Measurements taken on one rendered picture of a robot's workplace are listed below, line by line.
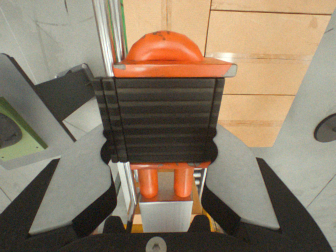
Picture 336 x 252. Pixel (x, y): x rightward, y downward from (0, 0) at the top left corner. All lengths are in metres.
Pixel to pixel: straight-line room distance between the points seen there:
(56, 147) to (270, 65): 1.25
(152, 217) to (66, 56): 1.52
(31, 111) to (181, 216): 0.84
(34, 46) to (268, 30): 1.68
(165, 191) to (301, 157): 2.48
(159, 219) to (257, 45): 0.91
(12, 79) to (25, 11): 0.92
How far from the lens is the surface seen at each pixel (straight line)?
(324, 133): 2.47
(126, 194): 1.40
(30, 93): 0.88
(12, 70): 0.89
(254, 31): 0.95
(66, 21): 1.58
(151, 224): 0.22
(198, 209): 0.93
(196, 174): 1.29
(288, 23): 1.04
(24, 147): 1.05
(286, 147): 2.33
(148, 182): 0.16
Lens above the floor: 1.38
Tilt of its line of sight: 60 degrees down
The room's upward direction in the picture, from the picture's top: 177 degrees clockwise
